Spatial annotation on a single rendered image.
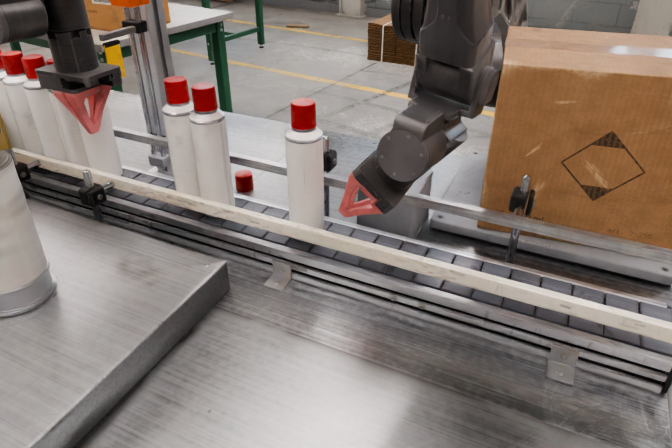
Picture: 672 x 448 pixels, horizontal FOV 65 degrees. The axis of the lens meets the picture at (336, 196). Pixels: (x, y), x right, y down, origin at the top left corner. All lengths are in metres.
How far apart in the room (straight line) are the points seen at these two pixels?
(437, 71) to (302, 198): 0.26
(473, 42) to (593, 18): 5.39
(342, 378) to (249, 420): 0.12
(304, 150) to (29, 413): 0.42
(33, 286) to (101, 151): 0.31
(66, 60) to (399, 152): 0.48
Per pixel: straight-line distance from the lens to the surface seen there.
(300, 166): 0.71
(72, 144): 1.01
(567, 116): 0.80
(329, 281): 0.76
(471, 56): 0.56
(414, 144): 0.54
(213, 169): 0.80
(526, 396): 0.67
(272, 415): 0.62
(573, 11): 5.94
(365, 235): 0.78
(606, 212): 0.87
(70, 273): 0.79
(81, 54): 0.82
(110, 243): 0.83
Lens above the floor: 1.32
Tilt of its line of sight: 30 degrees down
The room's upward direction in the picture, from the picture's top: straight up
